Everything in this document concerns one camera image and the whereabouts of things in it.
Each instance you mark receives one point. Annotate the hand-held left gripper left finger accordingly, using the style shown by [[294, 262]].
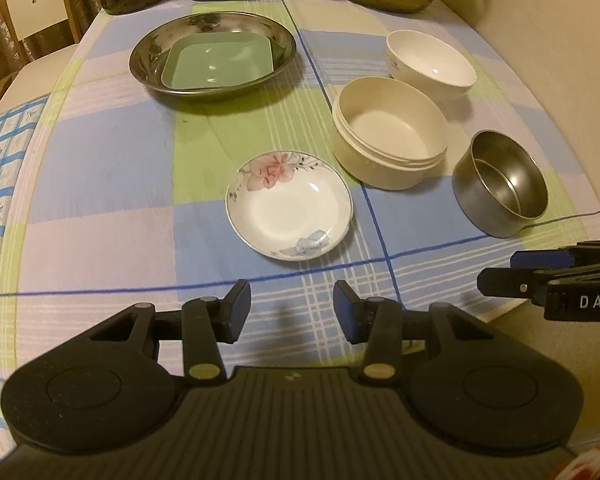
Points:
[[237, 312]]

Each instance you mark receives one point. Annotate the checked pastel tablecloth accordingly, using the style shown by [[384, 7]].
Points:
[[105, 160]]

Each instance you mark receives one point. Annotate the small stainless steel bowl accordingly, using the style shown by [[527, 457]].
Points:
[[475, 197]]

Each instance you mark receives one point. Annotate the floral white saucer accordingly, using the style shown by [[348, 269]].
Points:
[[290, 210]]

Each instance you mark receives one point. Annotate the blue grid patterned cloth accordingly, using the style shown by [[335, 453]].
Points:
[[0, 185]]

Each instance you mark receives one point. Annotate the green square plate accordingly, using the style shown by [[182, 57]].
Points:
[[215, 65]]

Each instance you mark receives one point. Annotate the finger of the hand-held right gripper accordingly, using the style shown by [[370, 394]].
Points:
[[540, 259], [510, 284]]

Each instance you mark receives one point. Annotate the red patterned clothing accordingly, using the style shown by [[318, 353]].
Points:
[[597, 462]]

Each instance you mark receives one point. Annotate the white porcelain bowl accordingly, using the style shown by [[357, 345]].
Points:
[[430, 57]]

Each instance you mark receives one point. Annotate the cream round plastic bowl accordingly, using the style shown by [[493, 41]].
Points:
[[380, 132]]

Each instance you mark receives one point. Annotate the white carved chair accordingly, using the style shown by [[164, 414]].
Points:
[[35, 5]]

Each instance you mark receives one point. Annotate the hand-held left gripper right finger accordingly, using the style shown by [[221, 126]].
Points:
[[346, 315]]

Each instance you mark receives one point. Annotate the large stainless steel basin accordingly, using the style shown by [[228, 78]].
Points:
[[147, 62]]

